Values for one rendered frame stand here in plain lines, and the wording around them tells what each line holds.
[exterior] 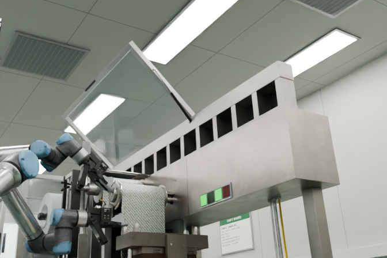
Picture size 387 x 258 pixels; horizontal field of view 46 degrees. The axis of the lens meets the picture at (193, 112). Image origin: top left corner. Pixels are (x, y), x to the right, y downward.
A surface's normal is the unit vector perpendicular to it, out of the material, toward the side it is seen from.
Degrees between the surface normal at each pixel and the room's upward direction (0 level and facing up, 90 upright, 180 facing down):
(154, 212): 90
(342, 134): 90
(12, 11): 180
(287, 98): 90
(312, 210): 90
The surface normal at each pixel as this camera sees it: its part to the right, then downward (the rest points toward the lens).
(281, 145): -0.84, -0.18
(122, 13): 0.05, 0.92
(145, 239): 0.55, -0.36
